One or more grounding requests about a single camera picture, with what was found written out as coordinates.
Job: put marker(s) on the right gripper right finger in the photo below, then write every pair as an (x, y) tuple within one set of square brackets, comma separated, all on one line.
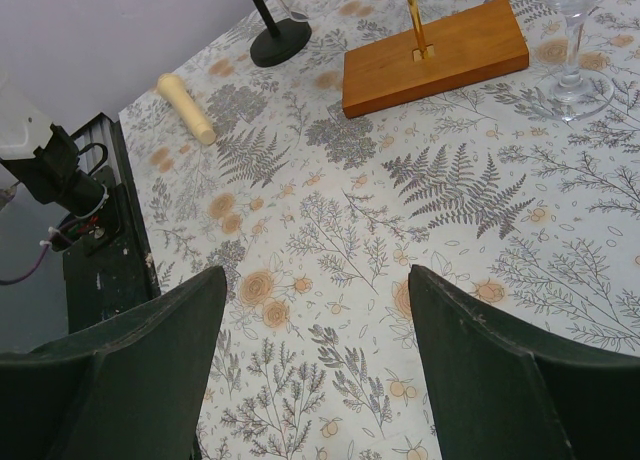
[(501, 388)]

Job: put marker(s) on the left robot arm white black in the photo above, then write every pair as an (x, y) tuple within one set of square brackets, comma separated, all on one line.
[(43, 157)]

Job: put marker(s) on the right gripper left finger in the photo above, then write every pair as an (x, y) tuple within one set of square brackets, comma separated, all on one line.
[(130, 387)]

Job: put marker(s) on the floral patterned table mat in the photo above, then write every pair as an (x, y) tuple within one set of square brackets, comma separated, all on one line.
[(317, 220)]

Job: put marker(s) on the wooden pestle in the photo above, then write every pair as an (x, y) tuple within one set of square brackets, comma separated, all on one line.
[(173, 89)]

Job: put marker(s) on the gold wire wine glass rack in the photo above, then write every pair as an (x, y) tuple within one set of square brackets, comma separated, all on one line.
[(459, 50)]

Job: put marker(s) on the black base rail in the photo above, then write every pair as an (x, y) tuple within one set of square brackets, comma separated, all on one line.
[(110, 269)]

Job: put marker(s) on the ribbed clear wine glass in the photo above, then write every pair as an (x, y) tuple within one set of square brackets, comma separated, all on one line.
[(285, 0)]

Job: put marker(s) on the microphone on black stand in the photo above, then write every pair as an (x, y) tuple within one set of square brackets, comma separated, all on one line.
[(279, 41)]

